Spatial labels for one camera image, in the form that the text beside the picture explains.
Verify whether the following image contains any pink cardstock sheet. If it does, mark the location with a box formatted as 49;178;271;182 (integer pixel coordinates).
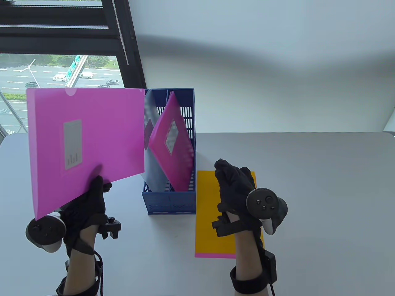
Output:
194;253;236;259

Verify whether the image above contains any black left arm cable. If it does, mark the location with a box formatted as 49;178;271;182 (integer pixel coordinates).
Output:
93;250;104;296

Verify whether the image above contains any grey slanted window bar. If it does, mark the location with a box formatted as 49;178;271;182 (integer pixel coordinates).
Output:
0;91;29;134

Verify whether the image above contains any person's right forearm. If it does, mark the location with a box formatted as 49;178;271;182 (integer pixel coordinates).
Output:
233;230;267;296

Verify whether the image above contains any white street lamp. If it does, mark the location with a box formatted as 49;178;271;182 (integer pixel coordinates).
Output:
20;59;40;89

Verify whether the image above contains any grey right hand controller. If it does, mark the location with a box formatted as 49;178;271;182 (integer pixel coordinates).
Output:
246;187;288;236

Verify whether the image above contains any grey hand controller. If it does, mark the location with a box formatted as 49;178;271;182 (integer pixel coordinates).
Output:
246;187;288;236
25;211;67;253

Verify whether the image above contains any black right arm strap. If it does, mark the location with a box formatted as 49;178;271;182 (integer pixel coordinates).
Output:
230;266;272;293

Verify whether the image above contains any black left arm strap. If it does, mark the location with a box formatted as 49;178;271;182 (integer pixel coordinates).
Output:
56;261;104;296

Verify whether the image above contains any person's left hand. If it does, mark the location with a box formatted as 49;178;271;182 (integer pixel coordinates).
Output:
60;176;113;258

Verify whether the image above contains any black forearm box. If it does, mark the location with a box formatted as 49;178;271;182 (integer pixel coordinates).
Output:
264;250;277;282

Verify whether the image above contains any orange cardstock sheet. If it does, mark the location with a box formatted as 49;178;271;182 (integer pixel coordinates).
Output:
195;171;265;255

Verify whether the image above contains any blue perforated file holder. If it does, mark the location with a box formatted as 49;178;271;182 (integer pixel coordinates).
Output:
142;88;197;215

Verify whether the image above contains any white bead chain cord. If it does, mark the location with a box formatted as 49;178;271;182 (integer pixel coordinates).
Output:
112;0;129;66

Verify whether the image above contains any pink L-shaped folder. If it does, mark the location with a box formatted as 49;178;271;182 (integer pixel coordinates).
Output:
26;87;146;221
149;91;196;192

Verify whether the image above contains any grey left hand controller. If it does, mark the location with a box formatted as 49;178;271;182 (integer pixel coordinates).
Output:
25;211;67;253

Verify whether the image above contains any green road sign gantry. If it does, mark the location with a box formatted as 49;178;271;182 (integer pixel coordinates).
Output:
61;55;89;89

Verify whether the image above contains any black window frame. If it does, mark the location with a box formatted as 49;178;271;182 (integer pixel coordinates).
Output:
0;0;147;134

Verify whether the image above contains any black arm strap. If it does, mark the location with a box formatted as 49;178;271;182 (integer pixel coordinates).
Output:
230;266;272;293
56;261;104;296

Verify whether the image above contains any person's right hand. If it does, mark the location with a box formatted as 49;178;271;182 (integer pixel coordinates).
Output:
214;159;263;234

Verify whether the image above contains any clear L-shaped folder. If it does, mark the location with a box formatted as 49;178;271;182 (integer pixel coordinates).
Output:
143;89;173;191

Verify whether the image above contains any person's left forearm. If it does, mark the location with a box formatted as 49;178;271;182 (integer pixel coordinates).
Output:
62;227;102;296

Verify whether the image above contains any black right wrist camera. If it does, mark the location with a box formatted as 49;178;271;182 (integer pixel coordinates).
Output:
211;216;236;237

